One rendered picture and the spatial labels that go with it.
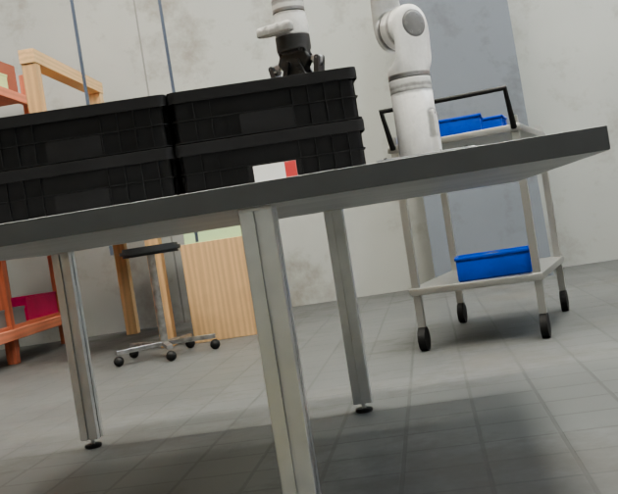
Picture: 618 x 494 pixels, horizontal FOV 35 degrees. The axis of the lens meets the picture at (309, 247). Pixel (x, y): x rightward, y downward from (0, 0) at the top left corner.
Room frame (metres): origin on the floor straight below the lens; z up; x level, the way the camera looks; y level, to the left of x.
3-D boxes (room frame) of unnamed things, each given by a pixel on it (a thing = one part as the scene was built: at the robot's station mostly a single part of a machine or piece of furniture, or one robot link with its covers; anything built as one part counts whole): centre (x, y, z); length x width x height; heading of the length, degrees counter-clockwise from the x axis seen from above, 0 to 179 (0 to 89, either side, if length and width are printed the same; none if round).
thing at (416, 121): (2.17, -0.28, 0.82); 0.09 x 0.09 x 0.17; 76
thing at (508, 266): (4.64, -0.83, 0.54); 1.14 x 0.67 x 1.07; 155
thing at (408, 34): (2.17, -0.28, 0.98); 0.09 x 0.09 x 0.17; 29
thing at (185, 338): (5.81, 0.91, 0.33); 0.63 x 0.60 x 0.66; 176
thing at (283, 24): (2.11, -0.02, 1.06); 0.11 x 0.09 x 0.06; 144
